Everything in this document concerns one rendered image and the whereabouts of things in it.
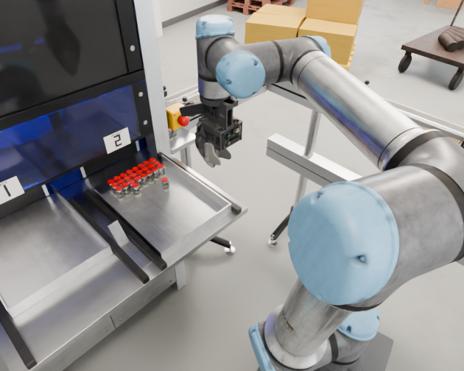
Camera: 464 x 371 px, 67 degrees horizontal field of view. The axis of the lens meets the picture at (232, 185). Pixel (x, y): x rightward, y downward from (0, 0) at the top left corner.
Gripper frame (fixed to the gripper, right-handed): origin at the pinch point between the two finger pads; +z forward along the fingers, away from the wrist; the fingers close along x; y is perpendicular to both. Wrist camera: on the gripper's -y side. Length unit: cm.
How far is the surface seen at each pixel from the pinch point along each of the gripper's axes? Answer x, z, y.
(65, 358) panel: -51, 94, -36
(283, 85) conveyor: 82, 20, -37
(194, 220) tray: -4.5, 21.3, -3.2
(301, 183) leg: 86, 73, -20
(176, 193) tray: -0.7, 21.3, -16.2
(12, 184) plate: -38, 6, -36
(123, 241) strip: -24.0, 20.6, -10.4
